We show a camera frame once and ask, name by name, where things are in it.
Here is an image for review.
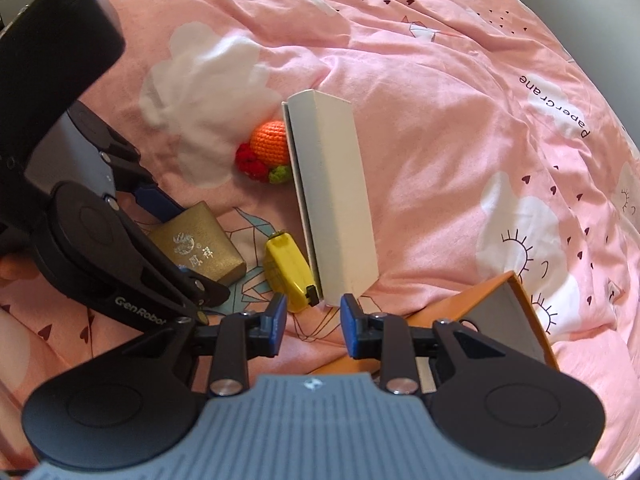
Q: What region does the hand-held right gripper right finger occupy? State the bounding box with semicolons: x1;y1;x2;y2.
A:
340;294;557;398

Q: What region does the yellow plastic tool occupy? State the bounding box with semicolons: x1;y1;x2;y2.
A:
263;230;321;314

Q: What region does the pink printed blanket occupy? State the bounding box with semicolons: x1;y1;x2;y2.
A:
0;0;640;480

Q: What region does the orange crochet fruit toy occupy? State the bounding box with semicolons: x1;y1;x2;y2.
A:
235;119;294;185

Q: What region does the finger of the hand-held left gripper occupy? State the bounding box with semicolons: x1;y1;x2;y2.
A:
97;130;184;222
119;217;232;311

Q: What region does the long white box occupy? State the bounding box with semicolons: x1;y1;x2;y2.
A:
281;89;380;309

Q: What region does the gold gift box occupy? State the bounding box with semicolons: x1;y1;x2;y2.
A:
147;201;247;287

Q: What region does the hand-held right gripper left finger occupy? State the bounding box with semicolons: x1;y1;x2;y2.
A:
95;292;290;399

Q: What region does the orange cardboard box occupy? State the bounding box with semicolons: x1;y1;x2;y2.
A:
310;270;560;397

